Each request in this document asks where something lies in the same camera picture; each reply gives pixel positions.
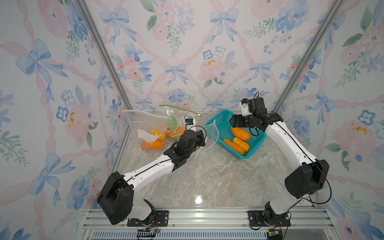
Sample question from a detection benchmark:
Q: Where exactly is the aluminium frame rail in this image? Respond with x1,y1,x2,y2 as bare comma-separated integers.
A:
78,207,340,240

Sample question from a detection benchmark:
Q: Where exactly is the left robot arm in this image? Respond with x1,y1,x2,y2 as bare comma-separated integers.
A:
97,126,207,225

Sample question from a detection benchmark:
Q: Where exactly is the yellow mango basket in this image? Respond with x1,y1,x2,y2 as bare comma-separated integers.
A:
233,137,250,152

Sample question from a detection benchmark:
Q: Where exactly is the clear plastic bag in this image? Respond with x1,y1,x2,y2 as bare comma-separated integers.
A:
123,110,171,150
187,120,220,160

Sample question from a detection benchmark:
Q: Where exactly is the orange mango basket back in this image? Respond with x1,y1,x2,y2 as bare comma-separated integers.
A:
231,128,251,142

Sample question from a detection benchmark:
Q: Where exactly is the small yellow mango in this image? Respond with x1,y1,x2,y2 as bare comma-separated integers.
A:
149,130,166,141

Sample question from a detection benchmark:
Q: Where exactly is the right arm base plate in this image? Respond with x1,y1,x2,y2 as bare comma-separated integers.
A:
247,211,291,228

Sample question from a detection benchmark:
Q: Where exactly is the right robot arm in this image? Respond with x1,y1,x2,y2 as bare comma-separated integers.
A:
230,98,330,226

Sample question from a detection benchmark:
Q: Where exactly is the long orange mango front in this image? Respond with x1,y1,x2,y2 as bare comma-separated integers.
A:
223,139,246,156

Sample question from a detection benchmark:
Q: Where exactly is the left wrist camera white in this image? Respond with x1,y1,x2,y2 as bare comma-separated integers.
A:
185,118,196,130

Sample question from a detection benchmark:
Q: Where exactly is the clear zip-top bag green print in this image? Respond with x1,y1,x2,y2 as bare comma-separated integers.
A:
160,105,201,132

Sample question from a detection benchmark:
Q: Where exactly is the teal plastic basket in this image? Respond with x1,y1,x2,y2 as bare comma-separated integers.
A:
205,110,267,160

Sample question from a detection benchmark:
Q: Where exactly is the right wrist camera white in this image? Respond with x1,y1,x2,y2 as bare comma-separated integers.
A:
239,99,251,117

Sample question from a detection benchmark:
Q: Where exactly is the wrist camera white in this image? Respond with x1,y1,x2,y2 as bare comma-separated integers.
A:
239,99,251,117
185,118,196,130

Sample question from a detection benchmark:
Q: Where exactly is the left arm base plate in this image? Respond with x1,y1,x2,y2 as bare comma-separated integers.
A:
127,210,169,228

